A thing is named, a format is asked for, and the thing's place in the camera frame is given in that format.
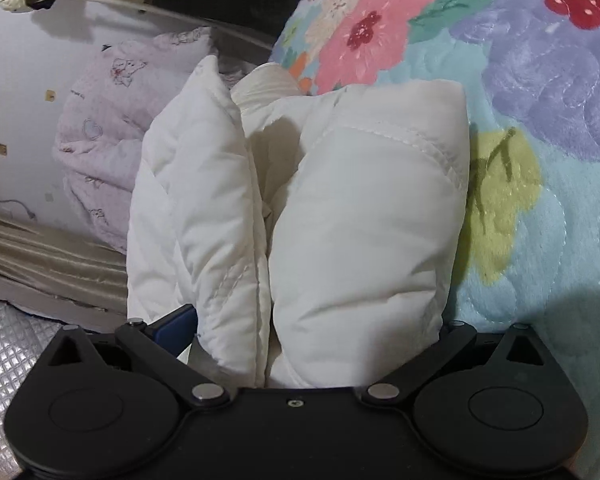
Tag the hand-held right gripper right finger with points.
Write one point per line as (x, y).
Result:
(454, 341)

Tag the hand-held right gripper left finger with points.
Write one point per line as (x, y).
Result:
(177, 327)

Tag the white puffer jacket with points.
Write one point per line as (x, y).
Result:
(355, 220)

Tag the beige satin curtain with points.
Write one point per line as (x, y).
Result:
(45, 260)

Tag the silver quilted window cover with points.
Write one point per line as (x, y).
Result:
(15, 375)

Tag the pink printed quilt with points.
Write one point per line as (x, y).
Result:
(105, 125)

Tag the floral quilted bed sheet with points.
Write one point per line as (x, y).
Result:
(540, 110)

